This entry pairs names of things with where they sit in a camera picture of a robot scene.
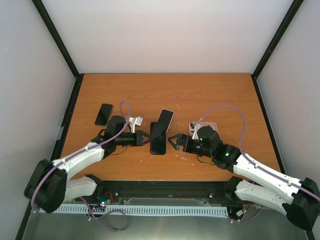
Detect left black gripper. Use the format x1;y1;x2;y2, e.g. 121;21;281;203
115;130;154;147

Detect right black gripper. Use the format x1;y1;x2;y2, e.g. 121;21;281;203
168;133;214;158

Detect black phone case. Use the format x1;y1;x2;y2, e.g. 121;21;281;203
149;121;167;156

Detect clear white phone case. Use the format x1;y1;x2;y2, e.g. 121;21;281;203
156;108;175;135

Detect clear pink phone case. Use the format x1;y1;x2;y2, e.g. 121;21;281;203
199;122;218;132

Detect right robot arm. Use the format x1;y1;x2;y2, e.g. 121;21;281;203
168;125;320;231

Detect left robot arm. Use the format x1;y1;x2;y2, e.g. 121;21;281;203
24;115;151;213

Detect left controller board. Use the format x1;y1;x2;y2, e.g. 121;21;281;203
97;191;114;207

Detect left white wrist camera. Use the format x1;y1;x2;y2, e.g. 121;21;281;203
129;116;143;133

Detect black aluminium frame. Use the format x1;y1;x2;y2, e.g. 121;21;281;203
15;0;304;240

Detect light blue cable duct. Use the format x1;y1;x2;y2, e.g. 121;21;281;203
54;203;228;218

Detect right connector wires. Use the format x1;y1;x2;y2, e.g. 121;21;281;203
234;197;253;218

